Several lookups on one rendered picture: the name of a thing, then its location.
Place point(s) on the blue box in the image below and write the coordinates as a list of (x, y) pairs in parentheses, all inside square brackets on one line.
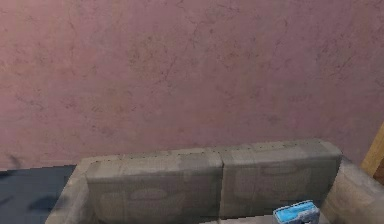
[(295, 212)]

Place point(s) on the grey sofa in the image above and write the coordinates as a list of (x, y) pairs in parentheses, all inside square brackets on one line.
[(206, 186)]

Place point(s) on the light wooden furniture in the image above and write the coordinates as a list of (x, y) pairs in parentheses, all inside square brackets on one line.
[(375, 156)]

